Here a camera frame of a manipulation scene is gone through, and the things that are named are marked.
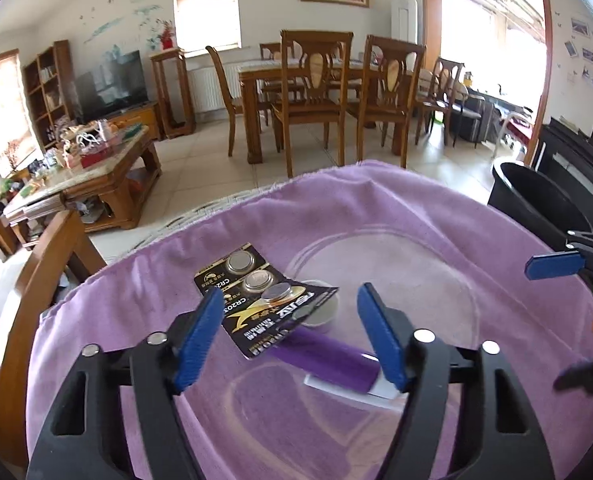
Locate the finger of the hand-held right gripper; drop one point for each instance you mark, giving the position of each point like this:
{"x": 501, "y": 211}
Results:
{"x": 551, "y": 266}
{"x": 581, "y": 377}

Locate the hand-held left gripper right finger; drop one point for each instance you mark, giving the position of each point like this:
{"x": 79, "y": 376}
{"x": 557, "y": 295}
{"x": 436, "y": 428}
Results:
{"x": 381, "y": 345}

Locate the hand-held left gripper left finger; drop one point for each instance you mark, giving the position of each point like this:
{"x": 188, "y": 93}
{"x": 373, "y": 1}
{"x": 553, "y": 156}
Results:
{"x": 196, "y": 345}

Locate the button battery card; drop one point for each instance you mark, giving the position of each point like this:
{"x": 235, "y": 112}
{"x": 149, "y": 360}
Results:
{"x": 256, "y": 330}

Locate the black plastic bin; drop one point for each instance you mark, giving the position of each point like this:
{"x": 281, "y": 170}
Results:
{"x": 516, "y": 200}

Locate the purple cylindrical tube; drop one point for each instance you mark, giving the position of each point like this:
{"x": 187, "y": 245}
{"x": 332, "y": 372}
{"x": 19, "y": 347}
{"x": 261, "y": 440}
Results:
{"x": 326, "y": 360}

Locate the purple cloth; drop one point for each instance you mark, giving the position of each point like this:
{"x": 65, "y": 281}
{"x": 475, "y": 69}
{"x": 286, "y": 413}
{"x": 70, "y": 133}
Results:
{"x": 401, "y": 200}

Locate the wooden coffee table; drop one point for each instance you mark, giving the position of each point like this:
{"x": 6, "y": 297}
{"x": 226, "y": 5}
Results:
{"x": 106, "y": 175}

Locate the wooden dining chair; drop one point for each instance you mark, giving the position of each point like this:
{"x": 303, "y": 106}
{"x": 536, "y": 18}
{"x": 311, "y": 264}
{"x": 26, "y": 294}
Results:
{"x": 221, "y": 85}
{"x": 446, "y": 85}
{"x": 306, "y": 110}
{"x": 386, "y": 105}

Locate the pink basket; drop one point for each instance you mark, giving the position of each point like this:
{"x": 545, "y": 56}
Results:
{"x": 94, "y": 157}

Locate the green box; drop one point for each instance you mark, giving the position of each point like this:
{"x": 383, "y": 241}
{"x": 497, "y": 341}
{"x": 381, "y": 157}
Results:
{"x": 131, "y": 132}

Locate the wooden television cabinet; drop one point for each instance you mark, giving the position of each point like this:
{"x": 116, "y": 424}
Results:
{"x": 136, "y": 117}

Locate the wooden dining table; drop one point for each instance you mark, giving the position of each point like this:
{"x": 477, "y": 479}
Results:
{"x": 254, "y": 110}

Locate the white radiator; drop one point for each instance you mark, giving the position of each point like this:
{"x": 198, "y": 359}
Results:
{"x": 211, "y": 87}

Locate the black television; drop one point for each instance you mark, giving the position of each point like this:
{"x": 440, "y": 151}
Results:
{"x": 111, "y": 85}

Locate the white standing air conditioner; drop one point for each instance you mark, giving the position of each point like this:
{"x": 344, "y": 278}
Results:
{"x": 404, "y": 20}

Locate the tall wooden stand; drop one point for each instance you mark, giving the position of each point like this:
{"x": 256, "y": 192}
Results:
{"x": 169, "y": 54}

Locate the wooden bookshelf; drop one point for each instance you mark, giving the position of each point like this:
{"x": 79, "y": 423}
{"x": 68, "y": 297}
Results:
{"x": 46, "y": 90}

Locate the red flower decoration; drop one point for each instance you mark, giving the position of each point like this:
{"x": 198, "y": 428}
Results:
{"x": 165, "y": 37}

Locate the wooden frame sofa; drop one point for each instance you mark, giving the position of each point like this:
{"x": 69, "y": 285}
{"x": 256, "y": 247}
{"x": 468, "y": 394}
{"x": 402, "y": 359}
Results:
{"x": 36, "y": 280}

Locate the wooden door frame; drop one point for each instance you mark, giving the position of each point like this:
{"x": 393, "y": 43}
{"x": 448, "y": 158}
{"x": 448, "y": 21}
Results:
{"x": 544, "y": 60}

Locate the wall photo prints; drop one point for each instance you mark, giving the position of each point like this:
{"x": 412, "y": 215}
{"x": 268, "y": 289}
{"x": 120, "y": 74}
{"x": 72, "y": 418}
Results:
{"x": 581, "y": 40}

